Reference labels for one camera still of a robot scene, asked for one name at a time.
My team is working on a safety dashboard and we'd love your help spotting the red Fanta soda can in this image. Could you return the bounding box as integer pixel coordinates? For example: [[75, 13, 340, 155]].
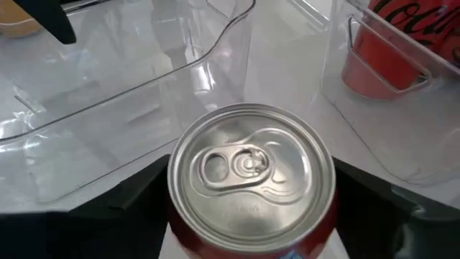
[[167, 102, 339, 259]]

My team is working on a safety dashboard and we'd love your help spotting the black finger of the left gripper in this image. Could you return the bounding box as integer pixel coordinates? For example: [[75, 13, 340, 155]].
[[13, 0, 77, 45]]

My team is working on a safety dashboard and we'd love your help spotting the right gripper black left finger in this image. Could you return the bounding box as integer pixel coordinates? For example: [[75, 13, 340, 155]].
[[0, 154, 170, 259]]

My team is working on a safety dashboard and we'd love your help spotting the red Coca-Cola Zero can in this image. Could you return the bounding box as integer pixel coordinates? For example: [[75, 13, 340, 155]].
[[341, 0, 460, 101]]

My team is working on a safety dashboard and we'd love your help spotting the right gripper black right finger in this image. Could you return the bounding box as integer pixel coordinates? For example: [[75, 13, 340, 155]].
[[332, 158, 460, 259]]

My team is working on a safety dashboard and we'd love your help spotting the clear plastic storage bin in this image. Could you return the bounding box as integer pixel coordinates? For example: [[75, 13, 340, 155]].
[[287, 0, 460, 186], [0, 0, 257, 204]]

